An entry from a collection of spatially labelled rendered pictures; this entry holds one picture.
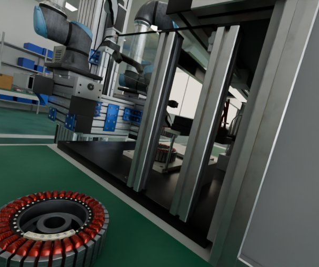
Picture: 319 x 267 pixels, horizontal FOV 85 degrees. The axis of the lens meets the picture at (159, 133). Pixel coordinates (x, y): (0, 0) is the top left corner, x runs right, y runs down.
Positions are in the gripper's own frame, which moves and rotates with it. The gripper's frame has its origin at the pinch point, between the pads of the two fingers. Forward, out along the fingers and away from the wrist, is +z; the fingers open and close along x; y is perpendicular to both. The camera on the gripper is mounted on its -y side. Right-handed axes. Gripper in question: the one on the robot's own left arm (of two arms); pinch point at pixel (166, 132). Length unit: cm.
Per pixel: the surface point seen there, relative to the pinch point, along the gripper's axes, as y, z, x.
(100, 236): -26, 21, 57
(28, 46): 459, -385, -104
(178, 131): -21.1, 6.8, 27.2
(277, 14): -46, 1, 45
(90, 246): -26, 21, 58
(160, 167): -16.1, 15.3, 31.4
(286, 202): -41, 21, 45
